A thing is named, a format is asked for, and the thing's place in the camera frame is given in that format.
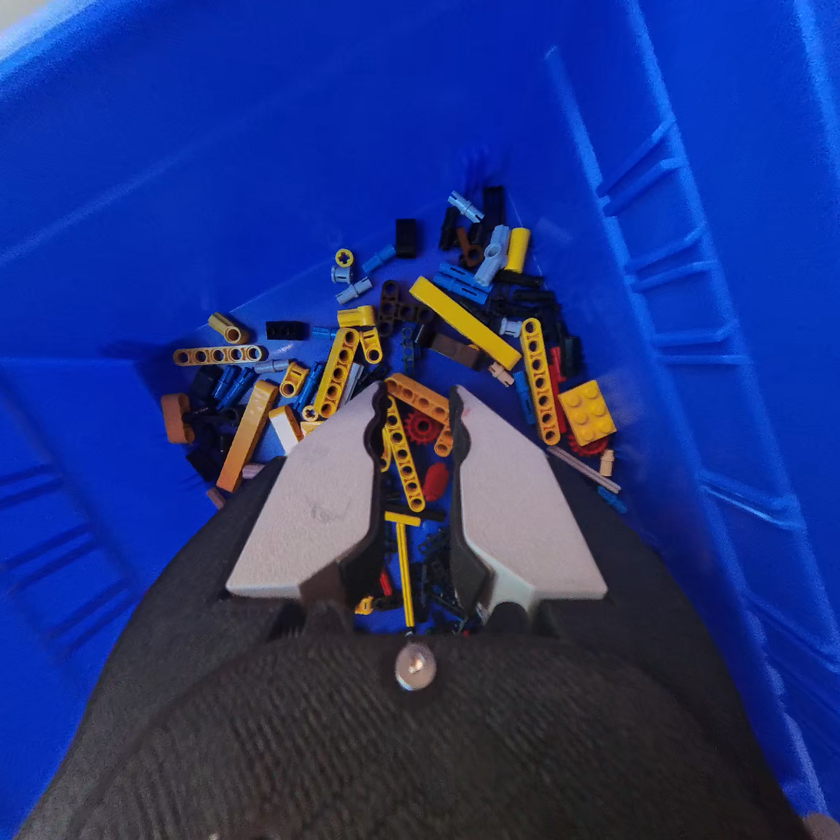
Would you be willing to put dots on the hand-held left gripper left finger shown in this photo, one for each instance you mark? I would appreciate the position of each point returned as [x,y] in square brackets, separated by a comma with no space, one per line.
[308,505]

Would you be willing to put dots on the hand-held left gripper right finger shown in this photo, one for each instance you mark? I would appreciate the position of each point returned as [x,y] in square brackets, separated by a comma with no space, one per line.
[525,518]

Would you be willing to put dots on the pile of lego pieces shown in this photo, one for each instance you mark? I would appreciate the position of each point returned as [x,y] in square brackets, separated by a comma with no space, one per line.
[472,321]

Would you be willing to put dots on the blue plastic bin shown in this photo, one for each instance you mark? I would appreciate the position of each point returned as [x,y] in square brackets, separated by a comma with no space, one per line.
[197,131]

